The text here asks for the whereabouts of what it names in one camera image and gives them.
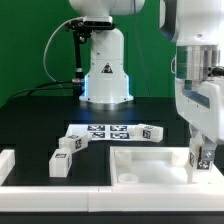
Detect black base cables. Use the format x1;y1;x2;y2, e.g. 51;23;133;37
5;79;83;104

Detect white square table top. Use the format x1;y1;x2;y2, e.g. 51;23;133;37
110;146;224;187

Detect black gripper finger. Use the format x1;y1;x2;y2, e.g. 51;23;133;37
189;124;202;146
199;138;216;162

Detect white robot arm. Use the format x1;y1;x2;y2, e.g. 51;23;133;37
69;0;224;162

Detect white U-shaped obstacle fence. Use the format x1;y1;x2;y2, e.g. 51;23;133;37
0;150;224;212

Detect white camera cable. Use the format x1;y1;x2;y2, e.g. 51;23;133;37
42;17;84;84

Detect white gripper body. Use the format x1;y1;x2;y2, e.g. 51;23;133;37
175;77;224;144

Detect paper sheet with tags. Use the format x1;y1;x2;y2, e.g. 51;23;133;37
66;124;131;141

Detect black camera on stand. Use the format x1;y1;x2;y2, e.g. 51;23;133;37
65;16;115;83

